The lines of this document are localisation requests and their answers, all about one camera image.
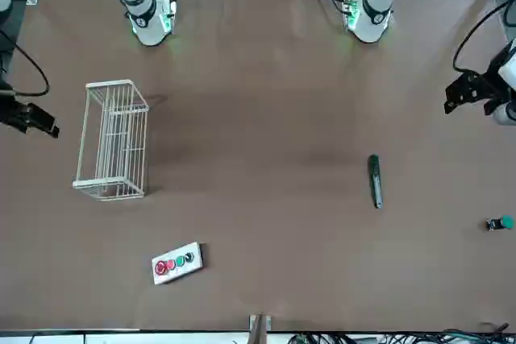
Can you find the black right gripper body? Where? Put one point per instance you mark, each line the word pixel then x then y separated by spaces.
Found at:
pixel 14 108

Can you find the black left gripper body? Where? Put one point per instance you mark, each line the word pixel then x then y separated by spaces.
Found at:
pixel 493 94

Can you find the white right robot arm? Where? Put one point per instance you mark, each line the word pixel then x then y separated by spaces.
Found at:
pixel 149 26

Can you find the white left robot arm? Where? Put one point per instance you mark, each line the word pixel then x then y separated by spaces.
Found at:
pixel 373 17

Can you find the small green push button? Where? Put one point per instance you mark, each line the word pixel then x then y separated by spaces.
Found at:
pixel 506 222

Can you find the grey push-button control box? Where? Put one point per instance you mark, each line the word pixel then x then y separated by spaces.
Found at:
pixel 181 265

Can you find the white workbench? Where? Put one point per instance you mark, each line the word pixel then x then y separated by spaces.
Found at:
pixel 121 338

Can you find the aluminium post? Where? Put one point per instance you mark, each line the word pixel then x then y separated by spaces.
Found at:
pixel 260 328

